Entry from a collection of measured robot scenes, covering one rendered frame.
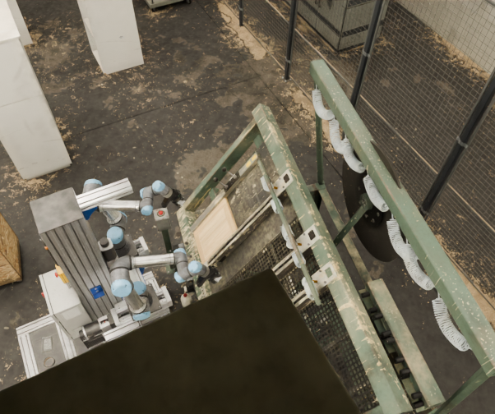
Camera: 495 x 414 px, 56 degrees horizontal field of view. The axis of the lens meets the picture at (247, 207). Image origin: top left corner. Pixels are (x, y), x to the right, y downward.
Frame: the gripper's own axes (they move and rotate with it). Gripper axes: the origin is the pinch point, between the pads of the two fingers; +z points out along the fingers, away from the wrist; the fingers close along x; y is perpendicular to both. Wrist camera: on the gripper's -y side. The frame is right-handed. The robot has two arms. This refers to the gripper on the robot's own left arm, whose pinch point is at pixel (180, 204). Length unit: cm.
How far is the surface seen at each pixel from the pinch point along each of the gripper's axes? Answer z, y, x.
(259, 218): 3, 46, -47
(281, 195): -9, 68, -49
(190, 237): 41.9, -18.8, -1.9
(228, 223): 23.1, 20.1, -24.4
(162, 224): 39, -35, 24
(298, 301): -3, 41, -114
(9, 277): 30, -193, 74
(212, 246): 34.4, -2.8, -25.2
